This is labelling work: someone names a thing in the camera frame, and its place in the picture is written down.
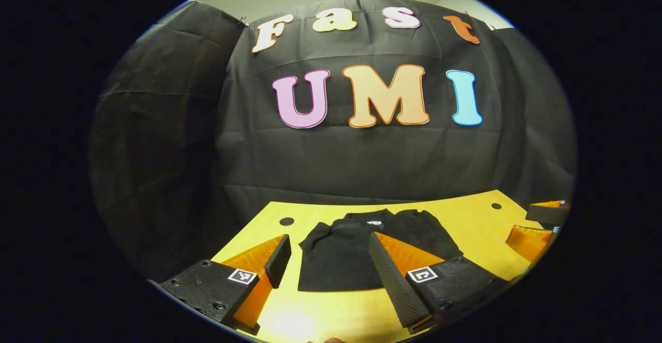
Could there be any black coat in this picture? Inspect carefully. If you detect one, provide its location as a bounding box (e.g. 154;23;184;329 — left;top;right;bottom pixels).
297;208;463;293

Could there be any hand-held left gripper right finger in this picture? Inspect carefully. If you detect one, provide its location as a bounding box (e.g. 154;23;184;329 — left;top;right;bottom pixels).
368;231;510;335

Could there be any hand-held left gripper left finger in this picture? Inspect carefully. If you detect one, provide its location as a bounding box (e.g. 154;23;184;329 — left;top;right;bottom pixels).
159;233;292;336

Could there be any black backdrop cloth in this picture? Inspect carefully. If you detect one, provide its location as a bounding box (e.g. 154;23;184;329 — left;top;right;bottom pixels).
89;0;576;281

